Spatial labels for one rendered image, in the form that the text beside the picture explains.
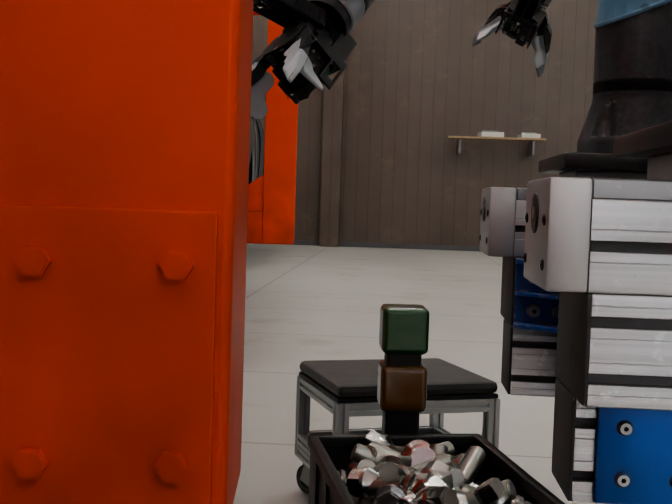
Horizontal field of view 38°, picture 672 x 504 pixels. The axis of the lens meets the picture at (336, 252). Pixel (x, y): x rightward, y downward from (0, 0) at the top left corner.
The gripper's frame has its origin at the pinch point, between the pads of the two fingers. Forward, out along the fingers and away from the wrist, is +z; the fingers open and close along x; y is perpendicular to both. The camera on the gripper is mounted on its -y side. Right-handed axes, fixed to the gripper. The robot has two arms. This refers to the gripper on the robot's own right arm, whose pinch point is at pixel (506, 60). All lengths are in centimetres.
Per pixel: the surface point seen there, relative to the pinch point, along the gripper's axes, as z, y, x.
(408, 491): -54, 138, 18
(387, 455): -51, 134, 16
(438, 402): 68, 33, 20
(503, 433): 147, -31, 46
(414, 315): -47, 117, 12
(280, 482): 119, 42, -6
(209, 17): -72, 126, -7
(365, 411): 69, 45, 7
